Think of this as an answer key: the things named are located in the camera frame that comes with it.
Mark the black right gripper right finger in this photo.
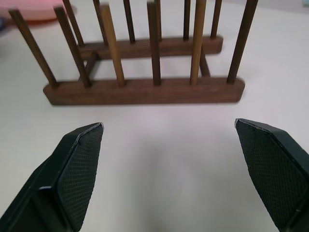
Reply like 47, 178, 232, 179
234, 118, 309, 232

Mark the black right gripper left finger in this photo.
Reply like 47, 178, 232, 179
0, 122, 105, 232

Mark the wooden dish rack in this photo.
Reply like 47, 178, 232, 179
8, 0, 259, 105

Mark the red plastic plate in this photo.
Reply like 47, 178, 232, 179
0, 0, 78, 23

